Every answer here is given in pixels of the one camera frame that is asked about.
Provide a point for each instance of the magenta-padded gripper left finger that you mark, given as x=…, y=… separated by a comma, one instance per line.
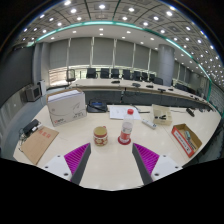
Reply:
x=77, y=159

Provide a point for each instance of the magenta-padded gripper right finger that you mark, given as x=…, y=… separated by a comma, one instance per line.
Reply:
x=146, y=159

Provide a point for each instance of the clear red-capped water bottle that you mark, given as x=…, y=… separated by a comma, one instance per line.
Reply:
x=126, y=130

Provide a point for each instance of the flat round red coaster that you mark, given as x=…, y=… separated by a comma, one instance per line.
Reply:
x=120, y=141

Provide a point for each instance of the red and cream patterned mug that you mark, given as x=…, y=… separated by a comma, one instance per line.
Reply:
x=100, y=136

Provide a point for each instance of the white remote control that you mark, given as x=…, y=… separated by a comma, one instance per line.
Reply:
x=149, y=124

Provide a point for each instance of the open red-sided cardboard box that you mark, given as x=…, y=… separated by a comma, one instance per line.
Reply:
x=181, y=140

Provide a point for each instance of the brown paper envelope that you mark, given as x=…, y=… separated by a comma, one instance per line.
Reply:
x=38, y=145

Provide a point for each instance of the white desk organiser box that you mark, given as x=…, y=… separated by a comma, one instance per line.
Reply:
x=162, y=115

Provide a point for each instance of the white cardboard paper box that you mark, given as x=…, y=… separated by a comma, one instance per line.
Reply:
x=66, y=108

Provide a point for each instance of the white paper sheets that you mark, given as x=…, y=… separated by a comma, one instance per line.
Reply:
x=118, y=112

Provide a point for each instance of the black power adapter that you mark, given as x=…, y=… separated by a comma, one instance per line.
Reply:
x=30, y=126

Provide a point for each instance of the long curved conference desk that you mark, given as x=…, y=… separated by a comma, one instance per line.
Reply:
x=106, y=96

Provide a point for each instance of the grey box monitor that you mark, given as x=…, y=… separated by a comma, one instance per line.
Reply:
x=33, y=93

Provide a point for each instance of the row of black office chairs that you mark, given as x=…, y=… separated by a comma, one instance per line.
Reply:
x=115, y=73

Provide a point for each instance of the group of ceiling lights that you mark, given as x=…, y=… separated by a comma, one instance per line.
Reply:
x=102, y=6

